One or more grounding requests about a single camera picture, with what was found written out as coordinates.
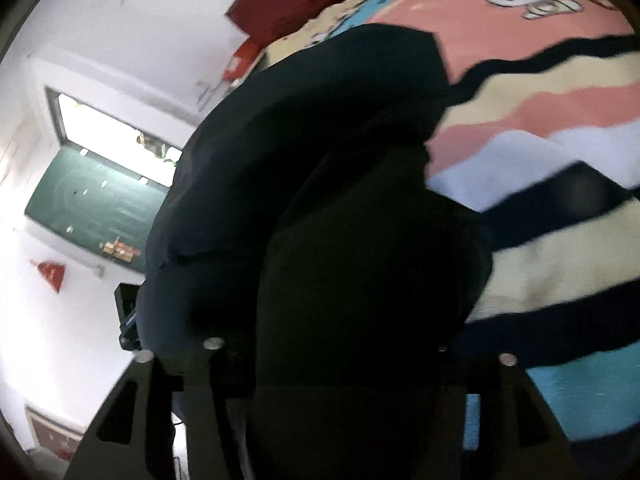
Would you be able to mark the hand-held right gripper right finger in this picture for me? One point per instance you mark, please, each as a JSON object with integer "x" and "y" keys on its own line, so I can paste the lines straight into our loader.
{"x": 500, "y": 400}

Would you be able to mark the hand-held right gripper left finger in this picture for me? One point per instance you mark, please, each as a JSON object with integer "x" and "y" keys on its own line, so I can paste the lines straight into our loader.
{"x": 200, "y": 375}

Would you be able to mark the black hooded down jacket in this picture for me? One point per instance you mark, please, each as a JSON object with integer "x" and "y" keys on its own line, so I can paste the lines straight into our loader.
{"x": 320, "y": 200}

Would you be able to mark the green door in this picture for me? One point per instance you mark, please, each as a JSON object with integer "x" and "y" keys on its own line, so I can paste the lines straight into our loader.
{"x": 95, "y": 205}

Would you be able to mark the bright window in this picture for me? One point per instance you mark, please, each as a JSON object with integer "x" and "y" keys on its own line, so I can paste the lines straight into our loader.
{"x": 110, "y": 130}

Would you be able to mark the red box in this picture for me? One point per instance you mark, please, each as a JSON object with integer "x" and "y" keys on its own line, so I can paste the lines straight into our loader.
{"x": 241, "y": 62}

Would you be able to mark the striped cartoon printed blanket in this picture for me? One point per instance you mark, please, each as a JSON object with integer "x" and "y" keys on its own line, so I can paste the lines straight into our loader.
{"x": 550, "y": 110}

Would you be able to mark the dark red bed headboard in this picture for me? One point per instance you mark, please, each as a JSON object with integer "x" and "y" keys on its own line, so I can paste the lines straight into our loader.
{"x": 300, "y": 5}

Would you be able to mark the red wall decoration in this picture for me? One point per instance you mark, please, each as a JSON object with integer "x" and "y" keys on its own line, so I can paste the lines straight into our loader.
{"x": 50, "y": 274}

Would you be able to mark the framed wall picture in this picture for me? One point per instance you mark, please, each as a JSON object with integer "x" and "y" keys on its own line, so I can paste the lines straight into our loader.
{"x": 50, "y": 432}

